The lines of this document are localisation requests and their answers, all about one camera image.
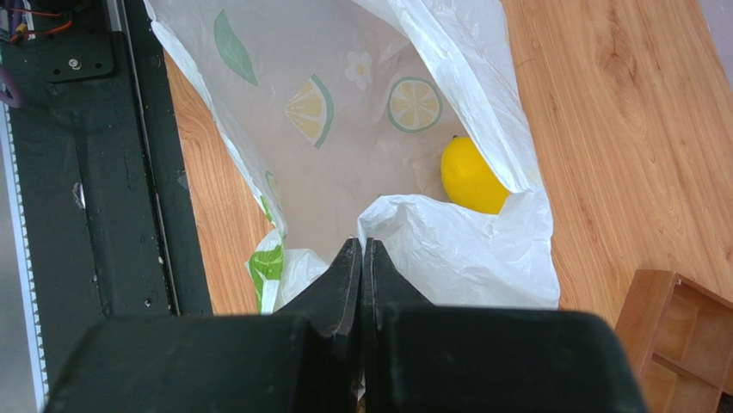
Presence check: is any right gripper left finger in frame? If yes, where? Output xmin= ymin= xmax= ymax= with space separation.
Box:
xmin=46 ymin=238 xmax=362 ymax=412

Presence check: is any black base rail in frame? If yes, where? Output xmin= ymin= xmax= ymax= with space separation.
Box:
xmin=1 ymin=1 xmax=213 ymax=398

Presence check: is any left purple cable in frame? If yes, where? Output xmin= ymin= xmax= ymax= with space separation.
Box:
xmin=0 ymin=63 xmax=24 ymax=110

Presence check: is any yellow fake lemon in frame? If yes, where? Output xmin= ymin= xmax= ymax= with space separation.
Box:
xmin=440 ymin=137 xmax=510 ymax=214

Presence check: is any white plastic bag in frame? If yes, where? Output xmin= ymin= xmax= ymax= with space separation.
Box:
xmin=145 ymin=1 xmax=561 ymax=313

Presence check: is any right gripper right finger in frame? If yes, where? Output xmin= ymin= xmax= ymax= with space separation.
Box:
xmin=363 ymin=238 xmax=647 ymax=412

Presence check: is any wooden compartment tray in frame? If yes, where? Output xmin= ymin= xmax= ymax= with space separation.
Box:
xmin=615 ymin=269 xmax=732 ymax=412

